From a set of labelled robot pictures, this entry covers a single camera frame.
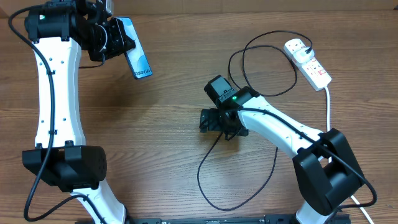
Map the blue Galaxy smartphone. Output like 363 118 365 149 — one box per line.
117 17 152 79

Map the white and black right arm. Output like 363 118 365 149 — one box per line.
200 75 366 223

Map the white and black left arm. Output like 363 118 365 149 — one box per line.
22 0 136 223

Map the white charger plug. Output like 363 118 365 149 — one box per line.
293 47 315 64

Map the white power strip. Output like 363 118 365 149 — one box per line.
284 39 331 91

